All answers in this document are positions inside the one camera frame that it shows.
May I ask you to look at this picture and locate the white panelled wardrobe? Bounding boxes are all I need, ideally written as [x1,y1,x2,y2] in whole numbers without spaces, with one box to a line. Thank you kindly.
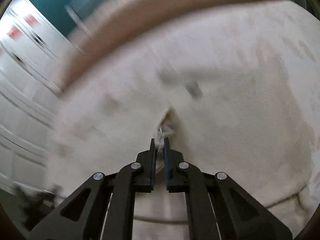
[1,0,71,192]

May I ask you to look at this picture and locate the cream knit sweater black hearts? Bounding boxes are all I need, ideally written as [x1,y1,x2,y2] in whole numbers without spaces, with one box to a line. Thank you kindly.
[46,0,319,235]

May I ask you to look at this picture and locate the pink folded duvet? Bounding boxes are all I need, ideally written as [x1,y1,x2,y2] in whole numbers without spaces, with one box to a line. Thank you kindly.
[57,0,270,94]

